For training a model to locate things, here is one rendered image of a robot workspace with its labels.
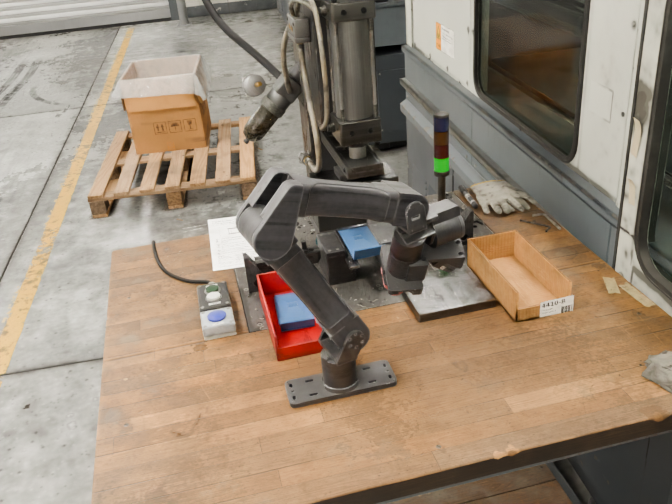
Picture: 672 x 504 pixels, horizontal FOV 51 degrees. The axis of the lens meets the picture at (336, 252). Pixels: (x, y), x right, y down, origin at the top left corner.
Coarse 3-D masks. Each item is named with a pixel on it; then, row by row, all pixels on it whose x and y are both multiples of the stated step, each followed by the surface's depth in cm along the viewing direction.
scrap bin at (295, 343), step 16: (272, 272) 158; (272, 288) 160; (288, 288) 161; (272, 304) 156; (272, 320) 151; (272, 336) 141; (288, 336) 145; (304, 336) 145; (288, 352) 138; (304, 352) 139; (320, 352) 140
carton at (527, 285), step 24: (480, 240) 163; (504, 240) 164; (480, 264) 157; (504, 264) 164; (528, 264) 160; (552, 264) 149; (504, 288) 146; (528, 288) 154; (552, 288) 151; (528, 312) 144; (552, 312) 145
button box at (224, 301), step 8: (152, 240) 191; (152, 248) 185; (160, 264) 176; (168, 272) 172; (184, 280) 168; (192, 280) 168; (200, 280) 167; (208, 280) 166; (200, 288) 160; (224, 288) 159; (200, 296) 157; (224, 296) 156; (200, 304) 154; (208, 304) 154; (216, 304) 153; (224, 304) 153; (200, 312) 153
